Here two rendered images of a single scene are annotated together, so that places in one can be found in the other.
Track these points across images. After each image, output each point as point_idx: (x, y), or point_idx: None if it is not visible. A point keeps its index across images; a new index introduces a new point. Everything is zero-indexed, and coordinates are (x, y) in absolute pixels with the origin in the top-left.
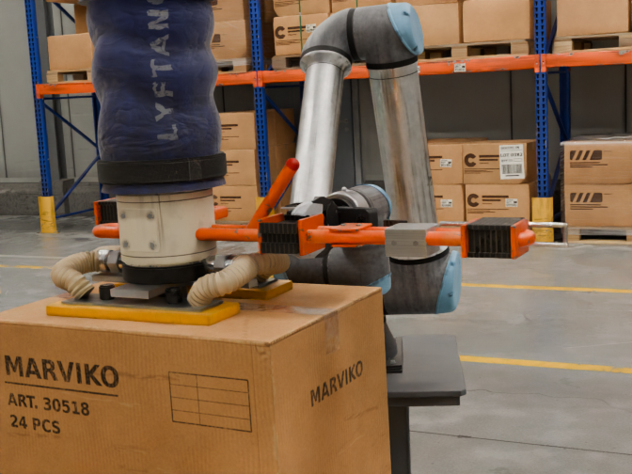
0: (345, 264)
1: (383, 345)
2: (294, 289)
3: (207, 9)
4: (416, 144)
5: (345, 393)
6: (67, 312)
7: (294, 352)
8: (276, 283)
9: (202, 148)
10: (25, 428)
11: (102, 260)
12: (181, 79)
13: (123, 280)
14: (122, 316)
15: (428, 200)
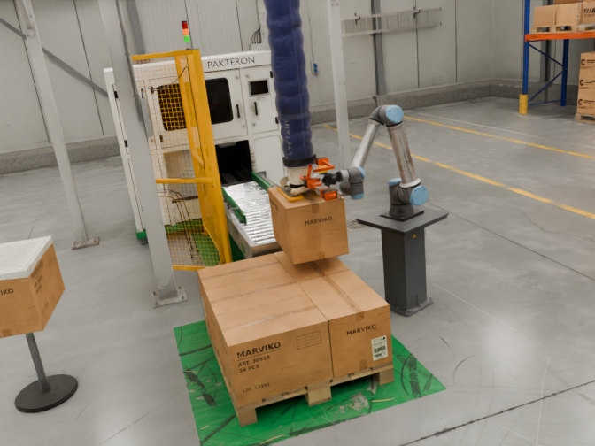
0: (349, 188)
1: (343, 213)
2: None
3: (301, 122)
4: (399, 150)
5: (322, 224)
6: (278, 190)
7: (297, 211)
8: None
9: (298, 157)
10: (273, 215)
11: None
12: (292, 140)
13: None
14: (282, 195)
15: (406, 169)
